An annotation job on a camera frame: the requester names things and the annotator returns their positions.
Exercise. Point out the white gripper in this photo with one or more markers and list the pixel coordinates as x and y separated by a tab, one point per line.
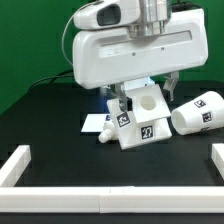
106	57

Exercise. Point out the white left fence wall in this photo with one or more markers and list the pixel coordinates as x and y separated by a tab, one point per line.
14	167

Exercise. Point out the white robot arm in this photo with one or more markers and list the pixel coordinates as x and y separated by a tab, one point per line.
141	17

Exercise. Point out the white lamp shade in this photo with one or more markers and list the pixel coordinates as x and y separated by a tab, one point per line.
206	112

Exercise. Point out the white lamp base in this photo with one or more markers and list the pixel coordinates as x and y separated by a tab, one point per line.
146	122

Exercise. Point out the white marker sheet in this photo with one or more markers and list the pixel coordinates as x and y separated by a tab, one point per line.
94	123

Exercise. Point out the white front fence wall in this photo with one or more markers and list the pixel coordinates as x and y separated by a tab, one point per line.
112	199

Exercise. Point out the white lamp bulb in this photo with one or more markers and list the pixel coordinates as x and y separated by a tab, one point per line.
109	132

